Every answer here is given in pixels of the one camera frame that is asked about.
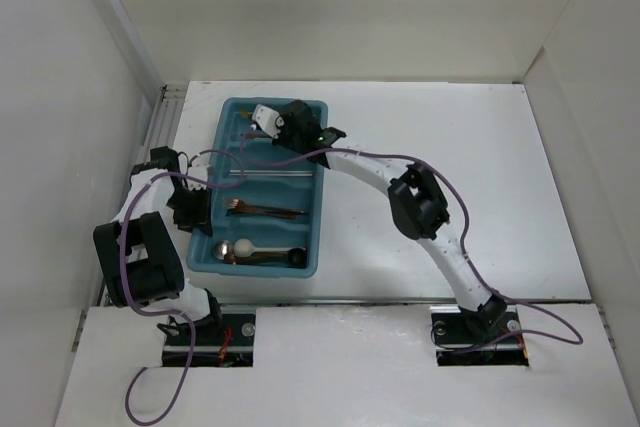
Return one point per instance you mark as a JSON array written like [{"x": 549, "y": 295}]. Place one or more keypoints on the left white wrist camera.
[{"x": 200, "y": 163}]

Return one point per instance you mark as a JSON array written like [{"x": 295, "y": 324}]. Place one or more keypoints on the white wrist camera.
[
  {"x": 200, "y": 163},
  {"x": 267, "y": 120}
]

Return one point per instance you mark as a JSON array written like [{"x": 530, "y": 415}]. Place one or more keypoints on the silver spoon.
[{"x": 223, "y": 248}]

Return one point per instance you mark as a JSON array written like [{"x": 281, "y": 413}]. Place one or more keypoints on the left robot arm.
[{"x": 153, "y": 188}]

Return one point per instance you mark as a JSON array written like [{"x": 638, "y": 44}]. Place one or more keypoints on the white spoon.
[{"x": 245, "y": 248}]

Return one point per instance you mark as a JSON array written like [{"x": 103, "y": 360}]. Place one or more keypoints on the black spoon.
[{"x": 298, "y": 258}]

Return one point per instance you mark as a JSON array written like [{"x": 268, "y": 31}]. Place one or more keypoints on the front aluminium rail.
[{"x": 291, "y": 301}]

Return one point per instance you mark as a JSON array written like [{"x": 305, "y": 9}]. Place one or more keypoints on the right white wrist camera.
[{"x": 267, "y": 120}]

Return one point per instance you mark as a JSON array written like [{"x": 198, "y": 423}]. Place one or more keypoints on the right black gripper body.
[{"x": 292, "y": 140}]

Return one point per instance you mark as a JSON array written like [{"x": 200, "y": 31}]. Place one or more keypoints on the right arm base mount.
[{"x": 457, "y": 346}]

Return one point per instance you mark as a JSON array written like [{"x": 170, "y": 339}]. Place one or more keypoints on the copper fork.
[{"x": 239, "y": 205}]

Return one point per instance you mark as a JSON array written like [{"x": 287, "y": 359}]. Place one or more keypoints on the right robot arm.
[{"x": 418, "y": 205}]

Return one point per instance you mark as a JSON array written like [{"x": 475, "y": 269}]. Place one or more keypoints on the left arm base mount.
[{"x": 230, "y": 345}]

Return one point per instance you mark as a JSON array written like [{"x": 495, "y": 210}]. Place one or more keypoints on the copper spoon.
[{"x": 257, "y": 259}]

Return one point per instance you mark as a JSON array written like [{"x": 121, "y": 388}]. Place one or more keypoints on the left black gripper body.
[{"x": 189, "y": 206}]

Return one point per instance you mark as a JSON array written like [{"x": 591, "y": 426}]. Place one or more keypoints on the blue plastic cutlery tray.
[{"x": 300, "y": 193}]

